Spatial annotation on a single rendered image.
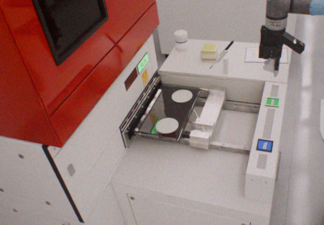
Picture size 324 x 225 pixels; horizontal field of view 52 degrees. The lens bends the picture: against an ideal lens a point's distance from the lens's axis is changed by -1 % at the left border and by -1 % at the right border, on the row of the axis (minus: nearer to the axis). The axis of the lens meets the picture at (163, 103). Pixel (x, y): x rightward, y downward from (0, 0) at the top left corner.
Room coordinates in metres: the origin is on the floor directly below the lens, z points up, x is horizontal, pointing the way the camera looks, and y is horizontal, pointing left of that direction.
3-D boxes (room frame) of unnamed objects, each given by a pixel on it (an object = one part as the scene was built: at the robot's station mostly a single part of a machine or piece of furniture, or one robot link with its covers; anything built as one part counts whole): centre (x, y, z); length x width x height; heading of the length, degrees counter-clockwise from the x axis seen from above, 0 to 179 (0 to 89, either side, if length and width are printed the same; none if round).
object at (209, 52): (1.48, -0.28, 1.00); 0.07 x 0.07 x 0.07; 68
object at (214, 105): (1.14, -0.20, 0.87); 0.36 x 0.08 x 0.03; 154
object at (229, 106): (1.27, -0.22, 0.84); 0.50 x 0.02 x 0.03; 64
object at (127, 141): (1.24, 0.09, 0.89); 0.44 x 0.02 x 0.10; 154
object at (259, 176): (0.95, -0.40, 0.89); 0.55 x 0.09 x 0.14; 154
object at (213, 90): (1.29, -0.27, 0.89); 0.08 x 0.03 x 0.03; 64
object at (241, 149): (1.03, -0.10, 0.84); 0.50 x 0.02 x 0.03; 64
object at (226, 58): (1.34, -0.31, 1.03); 0.06 x 0.04 x 0.13; 64
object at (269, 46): (1.07, -0.44, 1.25); 0.09 x 0.08 x 0.12; 64
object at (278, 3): (1.06, -0.45, 1.41); 0.09 x 0.08 x 0.11; 57
